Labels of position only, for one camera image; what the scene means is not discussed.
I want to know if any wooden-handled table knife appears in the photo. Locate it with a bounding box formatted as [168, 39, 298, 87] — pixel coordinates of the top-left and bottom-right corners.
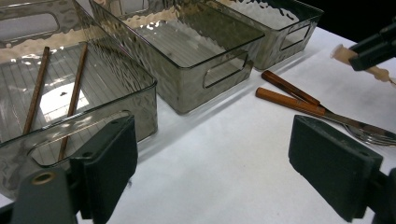
[255, 86, 396, 140]

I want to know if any clear spoon with beige handle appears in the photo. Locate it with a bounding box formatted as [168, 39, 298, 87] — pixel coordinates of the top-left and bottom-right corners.
[329, 43, 396, 87]

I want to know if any wooden-handled metal fork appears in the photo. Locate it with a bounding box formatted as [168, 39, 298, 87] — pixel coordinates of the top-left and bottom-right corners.
[261, 69, 396, 147]

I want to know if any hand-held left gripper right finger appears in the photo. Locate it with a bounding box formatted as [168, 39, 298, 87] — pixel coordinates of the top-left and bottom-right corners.
[288, 115, 384, 223]

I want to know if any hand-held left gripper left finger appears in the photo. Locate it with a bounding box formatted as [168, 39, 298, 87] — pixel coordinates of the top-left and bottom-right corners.
[68, 115, 139, 224]

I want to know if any smoky clear plastic bin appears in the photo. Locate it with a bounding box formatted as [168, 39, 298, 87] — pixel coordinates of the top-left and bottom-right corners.
[214, 0, 325, 71]
[0, 0, 159, 200]
[88, 0, 266, 116]

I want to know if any brown wooden chopstick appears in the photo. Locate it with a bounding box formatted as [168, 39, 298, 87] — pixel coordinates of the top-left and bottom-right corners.
[57, 42, 89, 162]
[22, 46, 51, 135]

